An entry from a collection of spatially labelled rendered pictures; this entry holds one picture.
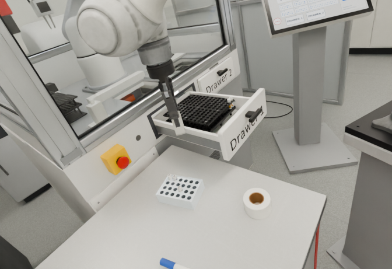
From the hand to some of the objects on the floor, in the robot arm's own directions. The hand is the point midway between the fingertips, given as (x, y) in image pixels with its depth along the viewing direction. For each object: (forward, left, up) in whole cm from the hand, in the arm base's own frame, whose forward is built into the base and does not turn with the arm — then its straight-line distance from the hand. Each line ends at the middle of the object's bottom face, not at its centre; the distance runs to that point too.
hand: (178, 123), depth 72 cm
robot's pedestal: (-30, -70, -91) cm, 118 cm away
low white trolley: (-25, +10, -94) cm, 98 cm away
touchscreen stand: (+49, -103, -90) cm, 145 cm away
